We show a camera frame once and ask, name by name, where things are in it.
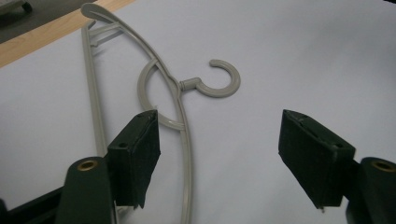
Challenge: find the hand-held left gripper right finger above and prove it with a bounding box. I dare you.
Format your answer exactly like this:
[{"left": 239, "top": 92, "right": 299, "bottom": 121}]
[{"left": 277, "top": 109, "right": 357, "bottom": 210}]

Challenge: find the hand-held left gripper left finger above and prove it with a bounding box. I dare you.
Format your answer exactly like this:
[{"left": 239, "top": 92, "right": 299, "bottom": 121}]
[{"left": 106, "top": 109, "right": 162, "bottom": 209}]

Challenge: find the grey plastic clothes hanger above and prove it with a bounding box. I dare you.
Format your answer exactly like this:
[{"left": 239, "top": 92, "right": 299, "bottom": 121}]
[{"left": 79, "top": 3, "right": 242, "bottom": 224}]

